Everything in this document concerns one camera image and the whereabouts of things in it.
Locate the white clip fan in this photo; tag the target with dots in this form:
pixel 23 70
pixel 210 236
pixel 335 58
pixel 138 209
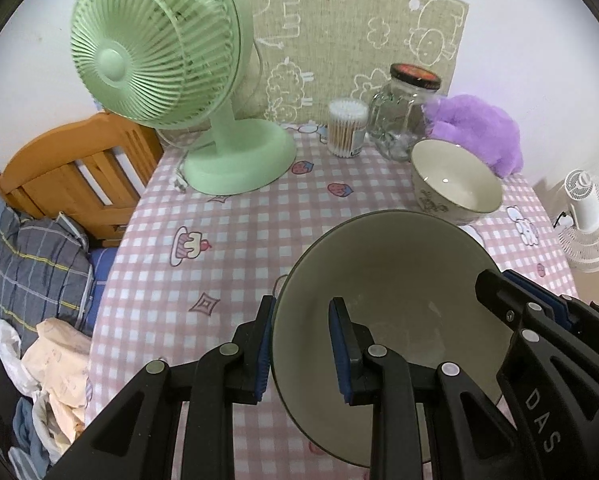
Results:
pixel 578 226

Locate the blue clothes pile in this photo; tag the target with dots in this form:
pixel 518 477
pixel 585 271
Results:
pixel 36 449

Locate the floral ceramic bowl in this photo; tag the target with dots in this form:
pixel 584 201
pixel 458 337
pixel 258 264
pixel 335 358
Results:
pixel 451 183
pixel 410 278

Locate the green patterned wall mat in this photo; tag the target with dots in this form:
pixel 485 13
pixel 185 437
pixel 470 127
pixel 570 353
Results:
pixel 309 52

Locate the purple plush toy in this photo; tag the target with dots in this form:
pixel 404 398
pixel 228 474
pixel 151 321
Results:
pixel 487 131

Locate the cotton swab container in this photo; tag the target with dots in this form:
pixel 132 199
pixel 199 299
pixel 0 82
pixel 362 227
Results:
pixel 348 118

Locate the white plastic bag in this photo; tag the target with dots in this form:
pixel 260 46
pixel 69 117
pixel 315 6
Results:
pixel 10 358

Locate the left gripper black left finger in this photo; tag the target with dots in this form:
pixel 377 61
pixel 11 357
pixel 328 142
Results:
pixel 177 418

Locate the grey plaid pillow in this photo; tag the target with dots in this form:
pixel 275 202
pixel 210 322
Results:
pixel 45 272

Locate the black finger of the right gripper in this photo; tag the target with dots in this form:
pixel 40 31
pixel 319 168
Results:
pixel 550 380
pixel 568 312

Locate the blue bed sheet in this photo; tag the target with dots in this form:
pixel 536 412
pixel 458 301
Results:
pixel 102 260

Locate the peach cloth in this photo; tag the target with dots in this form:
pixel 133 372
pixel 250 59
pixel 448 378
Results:
pixel 58 360

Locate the green desk fan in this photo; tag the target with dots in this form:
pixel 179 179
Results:
pixel 173 65

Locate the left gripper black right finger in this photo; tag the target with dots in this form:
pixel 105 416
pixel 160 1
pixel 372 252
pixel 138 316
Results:
pixel 427 422

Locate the glass jar with lid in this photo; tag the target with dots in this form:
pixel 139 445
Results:
pixel 396 113

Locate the wooden bed headboard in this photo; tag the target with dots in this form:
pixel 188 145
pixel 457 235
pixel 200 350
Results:
pixel 73 169

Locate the pink checkered tablecloth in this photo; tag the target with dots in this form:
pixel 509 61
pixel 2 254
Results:
pixel 161 306

